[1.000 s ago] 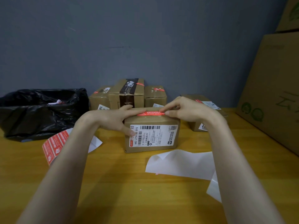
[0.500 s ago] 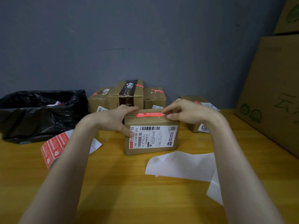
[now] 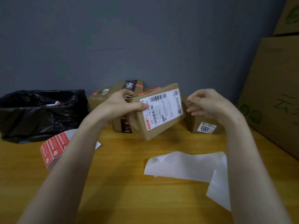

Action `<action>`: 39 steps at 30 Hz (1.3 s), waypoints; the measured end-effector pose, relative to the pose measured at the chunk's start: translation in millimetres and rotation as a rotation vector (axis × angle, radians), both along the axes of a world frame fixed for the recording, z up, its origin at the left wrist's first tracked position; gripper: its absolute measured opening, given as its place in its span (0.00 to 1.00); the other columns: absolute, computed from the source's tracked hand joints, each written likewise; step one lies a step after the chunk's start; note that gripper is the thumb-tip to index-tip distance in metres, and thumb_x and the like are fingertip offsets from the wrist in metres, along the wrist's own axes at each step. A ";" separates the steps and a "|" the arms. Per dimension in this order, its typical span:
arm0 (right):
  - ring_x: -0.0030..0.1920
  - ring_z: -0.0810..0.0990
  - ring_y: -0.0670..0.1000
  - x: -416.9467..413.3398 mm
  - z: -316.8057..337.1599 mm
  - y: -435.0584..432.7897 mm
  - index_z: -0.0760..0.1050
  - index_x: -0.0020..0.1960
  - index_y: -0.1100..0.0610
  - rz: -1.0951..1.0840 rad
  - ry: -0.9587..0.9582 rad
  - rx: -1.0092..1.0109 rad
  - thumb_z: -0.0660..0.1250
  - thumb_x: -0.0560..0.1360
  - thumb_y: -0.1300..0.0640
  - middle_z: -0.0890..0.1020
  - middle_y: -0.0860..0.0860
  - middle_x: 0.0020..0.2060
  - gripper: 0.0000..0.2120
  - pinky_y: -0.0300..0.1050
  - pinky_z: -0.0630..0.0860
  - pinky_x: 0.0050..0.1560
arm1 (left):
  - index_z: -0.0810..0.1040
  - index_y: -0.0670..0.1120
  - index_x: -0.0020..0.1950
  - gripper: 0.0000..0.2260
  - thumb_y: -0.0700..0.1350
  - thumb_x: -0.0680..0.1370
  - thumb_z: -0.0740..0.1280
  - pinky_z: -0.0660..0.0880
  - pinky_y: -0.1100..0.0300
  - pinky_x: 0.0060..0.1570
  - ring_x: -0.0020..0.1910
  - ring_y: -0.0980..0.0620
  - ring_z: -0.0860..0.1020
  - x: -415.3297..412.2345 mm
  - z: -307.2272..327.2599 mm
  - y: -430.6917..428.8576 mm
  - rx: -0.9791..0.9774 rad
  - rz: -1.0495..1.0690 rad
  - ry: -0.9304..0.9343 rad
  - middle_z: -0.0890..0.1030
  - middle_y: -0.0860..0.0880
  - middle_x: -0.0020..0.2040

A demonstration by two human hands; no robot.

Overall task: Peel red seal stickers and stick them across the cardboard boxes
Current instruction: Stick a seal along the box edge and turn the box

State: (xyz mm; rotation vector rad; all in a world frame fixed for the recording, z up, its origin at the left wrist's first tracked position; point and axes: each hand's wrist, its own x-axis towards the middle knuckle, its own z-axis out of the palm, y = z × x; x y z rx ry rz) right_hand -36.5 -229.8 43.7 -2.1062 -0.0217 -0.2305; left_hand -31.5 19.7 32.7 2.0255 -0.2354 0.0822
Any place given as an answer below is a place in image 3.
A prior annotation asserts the person's left hand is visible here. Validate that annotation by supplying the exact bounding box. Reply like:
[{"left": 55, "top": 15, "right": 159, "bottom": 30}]
[{"left": 82, "top": 89, "right": 149, "bottom": 128}]

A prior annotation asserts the person's right hand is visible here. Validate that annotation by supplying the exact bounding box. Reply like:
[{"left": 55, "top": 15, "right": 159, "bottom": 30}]
[{"left": 186, "top": 88, "right": 246, "bottom": 128}]

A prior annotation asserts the box with black tape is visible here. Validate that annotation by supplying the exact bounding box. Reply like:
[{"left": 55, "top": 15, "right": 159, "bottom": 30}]
[{"left": 112, "top": 80, "right": 144, "bottom": 133}]

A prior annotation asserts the white end label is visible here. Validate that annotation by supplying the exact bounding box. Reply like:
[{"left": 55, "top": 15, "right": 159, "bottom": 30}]
[{"left": 197, "top": 122, "right": 217, "bottom": 134}]

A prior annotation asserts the long brown cardboard box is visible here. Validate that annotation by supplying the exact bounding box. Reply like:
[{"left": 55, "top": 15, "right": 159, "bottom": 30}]
[{"left": 182, "top": 95, "right": 225, "bottom": 134}]

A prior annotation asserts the white shipping label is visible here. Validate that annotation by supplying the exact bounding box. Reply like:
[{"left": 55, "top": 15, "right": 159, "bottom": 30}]
[{"left": 140, "top": 88, "right": 183, "bottom": 131}]

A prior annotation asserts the white backing paper strip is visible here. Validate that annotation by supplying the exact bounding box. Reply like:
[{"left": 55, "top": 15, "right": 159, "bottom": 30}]
[{"left": 144, "top": 151, "right": 232, "bottom": 212}]

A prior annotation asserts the red sticker label strip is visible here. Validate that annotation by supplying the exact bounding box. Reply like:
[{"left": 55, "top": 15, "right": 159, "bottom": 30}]
[{"left": 40, "top": 129, "right": 102, "bottom": 172}]

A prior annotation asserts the person's right forearm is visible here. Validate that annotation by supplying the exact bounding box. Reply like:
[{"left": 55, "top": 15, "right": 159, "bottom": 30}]
[{"left": 222, "top": 118, "right": 292, "bottom": 224}]

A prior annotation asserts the person's left forearm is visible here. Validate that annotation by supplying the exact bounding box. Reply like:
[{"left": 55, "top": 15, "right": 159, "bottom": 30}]
[{"left": 17, "top": 118, "right": 110, "bottom": 224}]

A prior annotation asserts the large green printed carton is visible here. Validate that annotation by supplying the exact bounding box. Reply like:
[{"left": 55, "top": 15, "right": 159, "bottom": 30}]
[
  {"left": 236, "top": 35, "right": 299, "bottom": 160},
  {"left": 273, "top": 0, "right": 299, "bottom": 36}
]

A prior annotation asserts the black plastic trash bag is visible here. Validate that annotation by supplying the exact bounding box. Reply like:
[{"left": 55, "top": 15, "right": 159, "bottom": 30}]
[{"left": 0, "top": 89, "right": 89, "bottom": 144}]

